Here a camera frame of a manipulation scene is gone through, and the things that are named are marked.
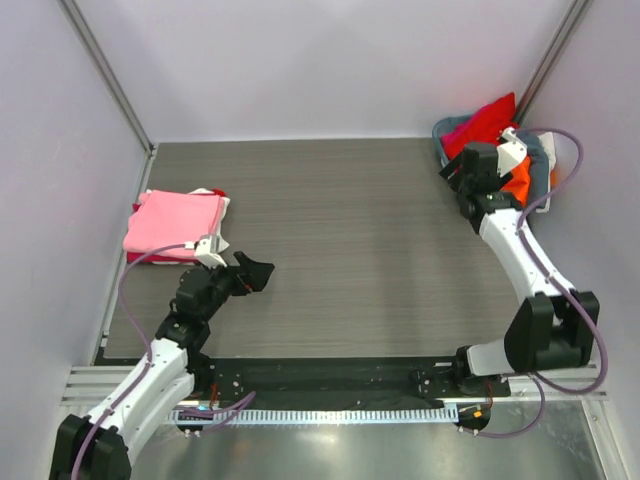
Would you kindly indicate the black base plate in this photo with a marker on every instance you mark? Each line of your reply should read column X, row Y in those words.
column 429, row 377

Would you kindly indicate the right aluminium frame post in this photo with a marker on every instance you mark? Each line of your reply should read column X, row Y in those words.
column 568, row 26

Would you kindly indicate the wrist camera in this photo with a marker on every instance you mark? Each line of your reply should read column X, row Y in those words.
column 512, row 151
column 208, row 251

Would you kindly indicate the red t shirt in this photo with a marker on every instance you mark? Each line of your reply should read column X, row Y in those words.
column 485, row 125

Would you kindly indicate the folded pink t shirt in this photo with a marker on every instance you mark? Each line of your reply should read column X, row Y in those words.
column 172, row 225

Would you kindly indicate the aluminium front rail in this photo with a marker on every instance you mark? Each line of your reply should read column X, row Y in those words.
column 88, row 385

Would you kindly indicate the white slotted cable duct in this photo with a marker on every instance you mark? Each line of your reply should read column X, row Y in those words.
column 253, row 417

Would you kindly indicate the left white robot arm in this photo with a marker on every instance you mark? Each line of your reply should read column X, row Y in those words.
column 105, row 442

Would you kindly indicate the aluminium frame post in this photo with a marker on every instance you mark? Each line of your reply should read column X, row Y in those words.
column 92, row 47
column 568, row 26

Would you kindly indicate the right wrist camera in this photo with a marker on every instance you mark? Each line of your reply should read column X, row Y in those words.
column 512, row 151

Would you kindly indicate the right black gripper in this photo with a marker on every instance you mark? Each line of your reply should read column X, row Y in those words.
column 460, row 177

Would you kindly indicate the folded crimson t shirt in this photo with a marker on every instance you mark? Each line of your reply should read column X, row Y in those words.
column 150, row 259

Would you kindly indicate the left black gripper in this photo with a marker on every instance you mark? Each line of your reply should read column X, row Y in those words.
column 256, row 276

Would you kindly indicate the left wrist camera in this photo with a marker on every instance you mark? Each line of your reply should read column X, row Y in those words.
column 208, row 251

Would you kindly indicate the blue laundry basket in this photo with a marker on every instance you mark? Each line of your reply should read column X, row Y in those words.
column 442, row 135

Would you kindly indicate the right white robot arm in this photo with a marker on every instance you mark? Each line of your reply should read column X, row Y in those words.
column 554, row 326

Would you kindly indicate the white t shirt in basket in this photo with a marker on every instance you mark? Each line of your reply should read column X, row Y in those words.
column 547, row 141

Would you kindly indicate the orange t shirt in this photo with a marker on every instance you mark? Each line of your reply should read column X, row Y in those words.
column 519, row 185

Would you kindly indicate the left aluminium frame post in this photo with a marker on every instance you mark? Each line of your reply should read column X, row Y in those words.
column 92, row 47

